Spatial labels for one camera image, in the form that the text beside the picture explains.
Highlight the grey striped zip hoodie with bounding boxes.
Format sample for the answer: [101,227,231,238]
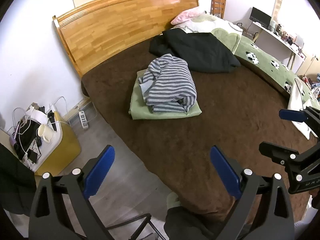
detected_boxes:
[139,54,197,111]

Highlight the person's right hand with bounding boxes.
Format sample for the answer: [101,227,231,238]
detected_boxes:
[309,188,320,210]

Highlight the white fleece jacket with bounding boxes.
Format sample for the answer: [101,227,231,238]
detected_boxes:
[287,77,317,140]

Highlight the yellow bedside stool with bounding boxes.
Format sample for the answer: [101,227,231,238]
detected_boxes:
[32,111,81,176]

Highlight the white power strip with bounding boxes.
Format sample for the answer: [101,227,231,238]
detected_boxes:
[78,111,89,129]

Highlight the white desk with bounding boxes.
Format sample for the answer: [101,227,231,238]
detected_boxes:
[253,22,306,74]

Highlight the person's dark trouser legs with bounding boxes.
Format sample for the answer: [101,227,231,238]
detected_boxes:
[164,192,226,239]

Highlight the white mug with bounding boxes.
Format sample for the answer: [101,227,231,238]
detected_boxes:
[37,124,54,143]

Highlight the light green folded cloth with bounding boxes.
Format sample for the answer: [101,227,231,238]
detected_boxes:
[129,69,202,120]

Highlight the green panda print quilt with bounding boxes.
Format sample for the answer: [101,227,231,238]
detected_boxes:
[234,35,320,111]

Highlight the black monitor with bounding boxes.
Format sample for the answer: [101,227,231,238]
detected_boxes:
[249,7,271,29]

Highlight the black folded garment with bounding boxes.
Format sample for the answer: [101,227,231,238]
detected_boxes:
[149,28,241,73]

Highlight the wooden chair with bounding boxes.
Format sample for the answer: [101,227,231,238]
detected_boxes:
[210,0,226,19]

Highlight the pink and white pillow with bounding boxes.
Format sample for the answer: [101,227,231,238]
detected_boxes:
[171,7,242,54]

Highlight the wooden headboard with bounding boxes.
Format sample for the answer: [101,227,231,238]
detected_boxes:
[53,0,199,77]

